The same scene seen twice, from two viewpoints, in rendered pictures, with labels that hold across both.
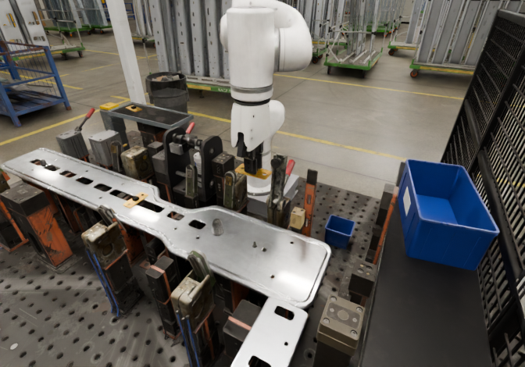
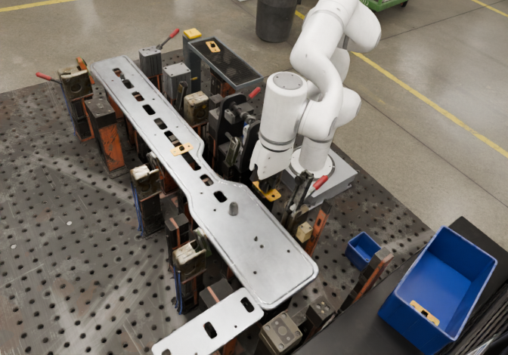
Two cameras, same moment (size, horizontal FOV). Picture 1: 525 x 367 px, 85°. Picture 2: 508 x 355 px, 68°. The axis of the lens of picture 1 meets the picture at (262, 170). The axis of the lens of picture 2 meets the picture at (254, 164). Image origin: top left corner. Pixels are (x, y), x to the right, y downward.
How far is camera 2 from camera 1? 0.44 m
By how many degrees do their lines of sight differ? 21
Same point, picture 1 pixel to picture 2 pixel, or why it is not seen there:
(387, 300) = (329, 338)
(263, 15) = (291, 97)
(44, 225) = (109, 137)
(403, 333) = not seen: outside the picture
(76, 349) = (106, 246)
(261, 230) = (269, 227)
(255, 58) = (277, 122)
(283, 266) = (268, 268)
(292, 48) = (310, 127)
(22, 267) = (86, 159)
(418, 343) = not seen: outside the picture
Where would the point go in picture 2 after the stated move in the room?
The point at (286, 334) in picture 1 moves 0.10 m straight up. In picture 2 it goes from (239, 320) to (243, 304)
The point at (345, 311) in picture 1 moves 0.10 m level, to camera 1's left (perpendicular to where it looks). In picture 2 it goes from (286, 329) to (250, 310)
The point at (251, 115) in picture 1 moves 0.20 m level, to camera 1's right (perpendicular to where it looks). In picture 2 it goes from (267, 157) to (351, 192)
